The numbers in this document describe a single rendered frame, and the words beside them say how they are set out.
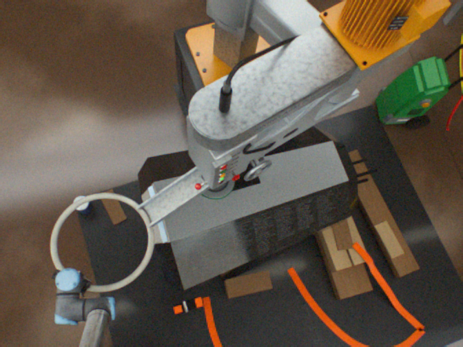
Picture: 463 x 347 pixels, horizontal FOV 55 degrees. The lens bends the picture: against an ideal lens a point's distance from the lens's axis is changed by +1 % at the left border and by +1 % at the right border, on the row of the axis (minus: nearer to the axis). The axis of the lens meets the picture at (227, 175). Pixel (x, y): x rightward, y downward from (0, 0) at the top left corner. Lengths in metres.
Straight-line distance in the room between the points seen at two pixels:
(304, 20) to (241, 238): 1.15
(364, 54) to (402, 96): 1.71
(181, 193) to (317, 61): 0.96
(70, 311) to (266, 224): 1.09
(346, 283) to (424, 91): 1.41
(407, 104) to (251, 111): 2.02
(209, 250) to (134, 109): 1.51
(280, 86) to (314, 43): 0.23
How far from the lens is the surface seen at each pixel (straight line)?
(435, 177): 3.74
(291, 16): 2.11
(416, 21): 1.64
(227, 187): 2.35
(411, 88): 3.41
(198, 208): 2.34
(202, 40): 2.84
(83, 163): 3.40
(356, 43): 1.79
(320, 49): 1.76
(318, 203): 2.50
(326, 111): 2.18
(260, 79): 1.65
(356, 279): 3.20
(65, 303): 1.94
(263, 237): 2.47
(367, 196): 3.36
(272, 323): 3.14
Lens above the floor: 3.11
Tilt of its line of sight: 72 degrees down
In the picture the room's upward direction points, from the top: 12 degrees clockwise
